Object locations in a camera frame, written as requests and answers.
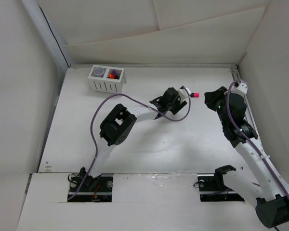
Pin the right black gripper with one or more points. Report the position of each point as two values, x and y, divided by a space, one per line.
211 97

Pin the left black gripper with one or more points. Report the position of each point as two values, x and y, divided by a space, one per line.
179 104

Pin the pink highlighter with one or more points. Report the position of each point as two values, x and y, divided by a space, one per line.
195 95

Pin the purple highlighter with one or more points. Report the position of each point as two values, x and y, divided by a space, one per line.
115 74

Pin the orange highlighter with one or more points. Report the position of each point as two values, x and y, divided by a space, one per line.
111 76

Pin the clear jar of paper clips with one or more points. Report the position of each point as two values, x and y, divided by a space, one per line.
98 72

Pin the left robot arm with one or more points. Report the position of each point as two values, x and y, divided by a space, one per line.
116 126

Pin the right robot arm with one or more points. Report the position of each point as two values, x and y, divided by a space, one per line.
270 195

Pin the white two-compartment organizer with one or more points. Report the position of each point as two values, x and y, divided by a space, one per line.
105 84

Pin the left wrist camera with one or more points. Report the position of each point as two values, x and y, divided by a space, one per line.
184 92

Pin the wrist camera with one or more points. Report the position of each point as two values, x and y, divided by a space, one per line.
184 92
239 88

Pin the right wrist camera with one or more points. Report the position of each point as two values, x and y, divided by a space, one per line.
239 88

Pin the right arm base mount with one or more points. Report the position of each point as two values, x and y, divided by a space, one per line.
212 189

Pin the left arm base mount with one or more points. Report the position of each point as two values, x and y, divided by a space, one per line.
99 192

